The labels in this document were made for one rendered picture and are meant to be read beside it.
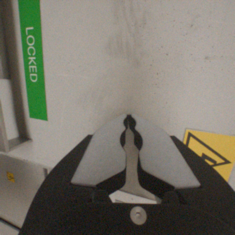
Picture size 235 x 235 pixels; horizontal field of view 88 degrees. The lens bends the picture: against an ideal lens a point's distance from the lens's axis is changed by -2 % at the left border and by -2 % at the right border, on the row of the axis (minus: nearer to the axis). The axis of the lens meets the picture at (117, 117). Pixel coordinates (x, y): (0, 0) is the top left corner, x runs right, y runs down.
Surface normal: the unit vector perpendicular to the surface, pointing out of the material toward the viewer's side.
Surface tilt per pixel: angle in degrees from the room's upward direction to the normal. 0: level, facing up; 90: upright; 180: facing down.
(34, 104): 90
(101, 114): 90
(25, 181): 90
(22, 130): 90
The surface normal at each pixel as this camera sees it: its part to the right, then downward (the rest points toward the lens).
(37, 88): -0.29, 0.23
